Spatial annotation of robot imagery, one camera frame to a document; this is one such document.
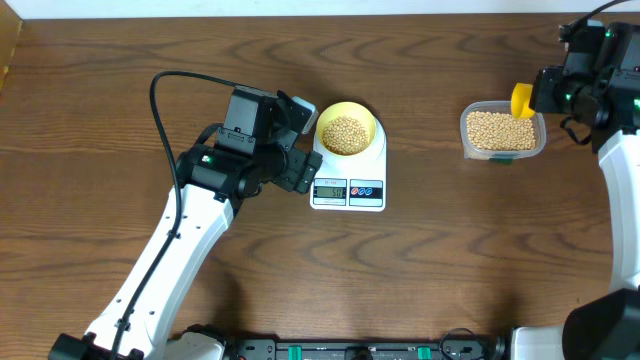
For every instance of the white digital kitchen scale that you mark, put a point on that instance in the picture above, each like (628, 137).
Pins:
(351, 183)

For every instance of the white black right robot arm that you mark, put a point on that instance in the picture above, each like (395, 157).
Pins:
(608, 328)

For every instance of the brown cardboard panel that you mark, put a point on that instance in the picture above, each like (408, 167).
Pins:
(10, 29)

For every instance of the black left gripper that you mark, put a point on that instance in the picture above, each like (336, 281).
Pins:
(301, 170)

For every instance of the clear plastic container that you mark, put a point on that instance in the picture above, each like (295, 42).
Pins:
(472, 152)

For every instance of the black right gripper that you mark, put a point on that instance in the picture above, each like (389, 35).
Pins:
(546, 79)

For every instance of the yellow measuring scoop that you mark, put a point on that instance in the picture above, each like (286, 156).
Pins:
(520, 101)

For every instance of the soybeans pile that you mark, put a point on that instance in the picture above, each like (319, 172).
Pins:
(500, 132)

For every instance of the yellow bowl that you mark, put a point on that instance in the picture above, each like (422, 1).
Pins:
(347, 109)

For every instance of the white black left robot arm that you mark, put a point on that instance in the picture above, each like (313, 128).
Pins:
(228, 163)

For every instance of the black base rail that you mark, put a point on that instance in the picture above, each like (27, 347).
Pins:
(457, 347)

